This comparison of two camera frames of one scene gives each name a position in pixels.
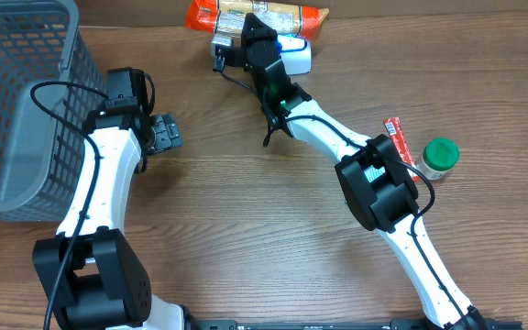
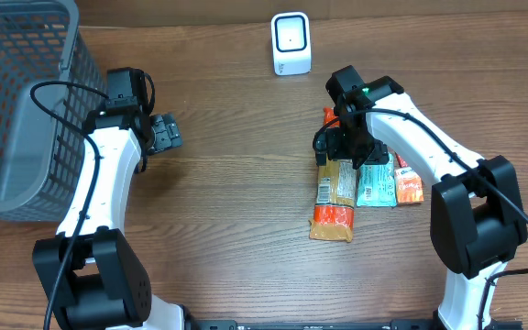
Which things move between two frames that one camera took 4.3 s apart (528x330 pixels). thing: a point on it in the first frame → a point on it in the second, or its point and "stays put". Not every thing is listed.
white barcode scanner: x=296 y=53 stays put
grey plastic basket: x=34 y=87 stays put
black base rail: x=336 y=324 stays put
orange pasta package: x=228 y=16 → x=335 y=194
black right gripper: x=255 y=29 → x=346 y=149
